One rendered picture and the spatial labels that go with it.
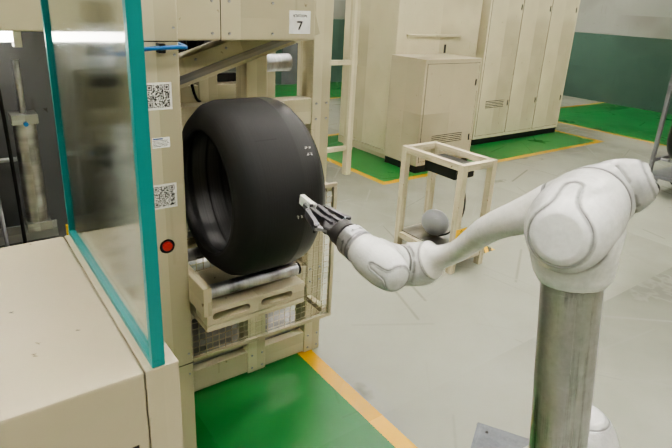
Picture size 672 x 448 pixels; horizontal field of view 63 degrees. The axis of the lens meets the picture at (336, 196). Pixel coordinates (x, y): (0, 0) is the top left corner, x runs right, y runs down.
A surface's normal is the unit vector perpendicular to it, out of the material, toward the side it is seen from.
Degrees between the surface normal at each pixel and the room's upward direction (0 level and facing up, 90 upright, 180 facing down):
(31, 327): 0
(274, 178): 67
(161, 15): 90
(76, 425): 90
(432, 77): 90
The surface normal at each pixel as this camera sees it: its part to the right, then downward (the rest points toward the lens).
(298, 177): 0.57, -0.06
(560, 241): -0.60, 0.14
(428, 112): 0.59, 0.30
